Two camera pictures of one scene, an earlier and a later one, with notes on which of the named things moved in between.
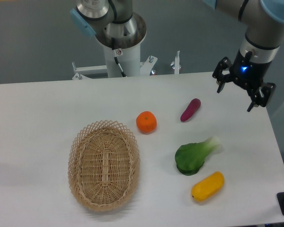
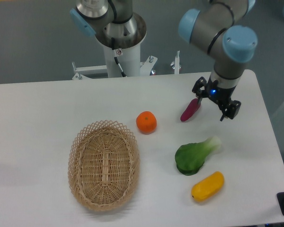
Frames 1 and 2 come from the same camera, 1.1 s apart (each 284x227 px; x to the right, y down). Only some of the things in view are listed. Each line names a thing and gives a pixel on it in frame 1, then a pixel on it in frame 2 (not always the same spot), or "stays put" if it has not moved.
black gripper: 248,74 → 219,95
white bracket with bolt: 175,65 stays put
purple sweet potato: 192,108 stays put
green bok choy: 190,157 stays put
